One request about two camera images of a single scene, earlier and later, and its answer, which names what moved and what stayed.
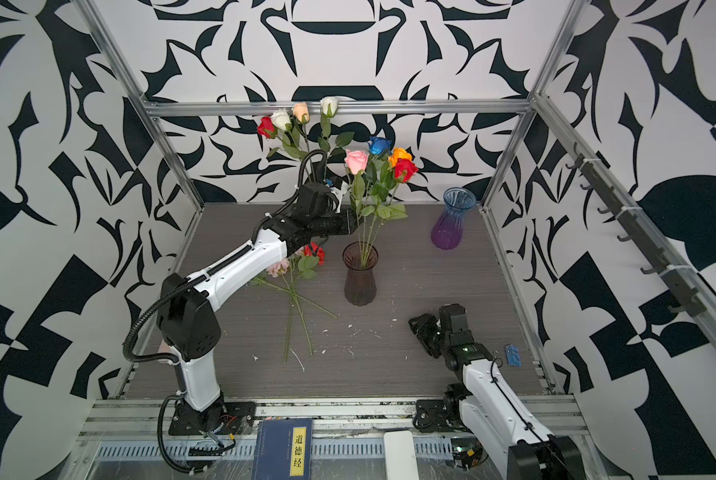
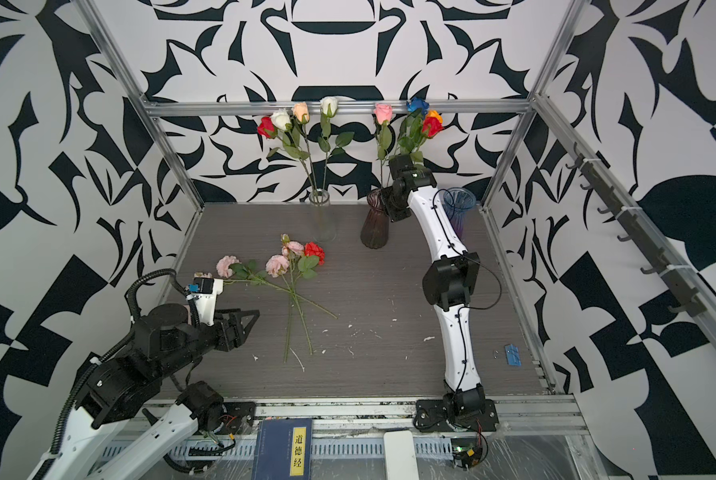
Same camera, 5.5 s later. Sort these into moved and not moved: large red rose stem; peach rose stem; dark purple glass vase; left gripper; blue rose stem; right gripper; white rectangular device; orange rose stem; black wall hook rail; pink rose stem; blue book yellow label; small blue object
Moved: left gripper; large red rose stem; orange rose stem; blue rose stem; pink rose stem; dark purple glass vase; right gripper
Not moved: peach rose stem; white rectangular device; black wall hook rail; small blue object; blue book yellow label
